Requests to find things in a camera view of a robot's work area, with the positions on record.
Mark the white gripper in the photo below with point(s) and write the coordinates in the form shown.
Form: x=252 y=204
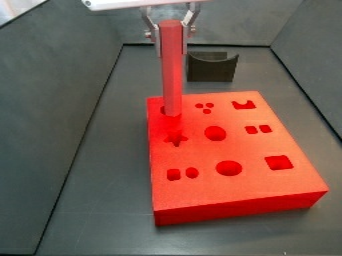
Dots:
x=152 y=32

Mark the black curved holder stand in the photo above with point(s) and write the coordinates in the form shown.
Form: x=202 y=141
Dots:
x=210 y=66

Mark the red foam shape board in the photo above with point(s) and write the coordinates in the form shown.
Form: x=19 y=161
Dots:
x=224 y=160

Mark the red hexagon peg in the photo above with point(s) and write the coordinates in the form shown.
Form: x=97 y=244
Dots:
x=171 y=45

